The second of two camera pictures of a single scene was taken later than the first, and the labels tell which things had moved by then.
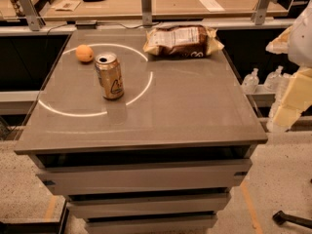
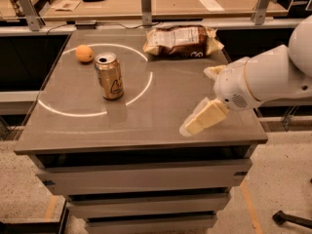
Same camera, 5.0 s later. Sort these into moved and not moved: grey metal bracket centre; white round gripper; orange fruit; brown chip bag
Moved: white round gripper
Not moved: brown chip bag; orange fruit; grey metal bracket centre
